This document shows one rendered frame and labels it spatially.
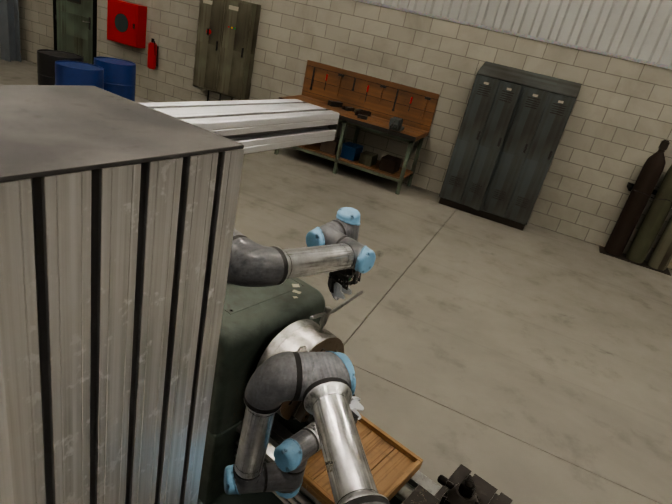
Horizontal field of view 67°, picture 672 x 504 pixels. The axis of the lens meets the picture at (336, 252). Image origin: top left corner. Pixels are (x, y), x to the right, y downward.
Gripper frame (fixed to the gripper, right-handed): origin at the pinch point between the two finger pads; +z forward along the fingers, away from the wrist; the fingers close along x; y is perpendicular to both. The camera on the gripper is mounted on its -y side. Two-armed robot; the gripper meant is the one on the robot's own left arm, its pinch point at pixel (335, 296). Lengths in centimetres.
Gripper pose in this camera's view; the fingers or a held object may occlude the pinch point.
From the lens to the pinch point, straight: 181.2
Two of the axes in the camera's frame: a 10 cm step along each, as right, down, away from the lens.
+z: -0.7, 8.3, 5.6
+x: 6.5, -3.9, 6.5
